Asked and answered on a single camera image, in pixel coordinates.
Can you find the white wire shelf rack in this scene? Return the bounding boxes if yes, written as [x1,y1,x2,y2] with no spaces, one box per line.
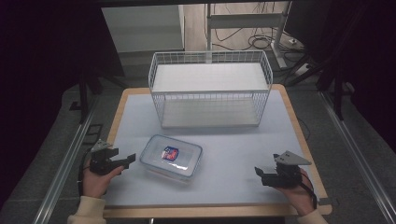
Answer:
[148,49,275,130]

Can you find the aluminium rail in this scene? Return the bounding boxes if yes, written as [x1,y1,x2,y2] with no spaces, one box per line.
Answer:
[318,91,396,224]
[32,99,98,224]

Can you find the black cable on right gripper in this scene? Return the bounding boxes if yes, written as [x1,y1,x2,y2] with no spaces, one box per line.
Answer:
[299,173,318,210]

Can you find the black cables on floor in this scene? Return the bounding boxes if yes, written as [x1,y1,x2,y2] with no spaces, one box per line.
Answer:
[212,2,309,63]

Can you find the person's left hand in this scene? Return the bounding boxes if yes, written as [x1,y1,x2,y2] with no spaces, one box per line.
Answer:
[81,158,125,200]

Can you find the person's right hand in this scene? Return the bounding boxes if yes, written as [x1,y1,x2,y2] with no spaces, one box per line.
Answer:
[275,167,316,217]

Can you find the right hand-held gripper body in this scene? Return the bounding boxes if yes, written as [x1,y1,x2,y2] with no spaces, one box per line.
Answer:
[273,150,313,189]

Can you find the grey metal desk frame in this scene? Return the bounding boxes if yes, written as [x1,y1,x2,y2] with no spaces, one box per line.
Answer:
[205,1,293,70]

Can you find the dark metal stand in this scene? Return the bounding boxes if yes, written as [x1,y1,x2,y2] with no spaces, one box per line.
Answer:
[284,3,368,121]
[69,66,129,125]

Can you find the white cabinet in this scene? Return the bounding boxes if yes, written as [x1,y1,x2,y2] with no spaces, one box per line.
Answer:
[101,4,186,53]

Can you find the clear plastic food container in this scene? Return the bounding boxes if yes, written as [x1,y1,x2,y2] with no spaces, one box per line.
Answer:
[138,133,204,185]

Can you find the white power strip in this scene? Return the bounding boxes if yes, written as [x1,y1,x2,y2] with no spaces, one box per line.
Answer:
[293,63,310,77]

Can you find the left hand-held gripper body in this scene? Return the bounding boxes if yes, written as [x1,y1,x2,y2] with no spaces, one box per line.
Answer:
[89,138,120,176]

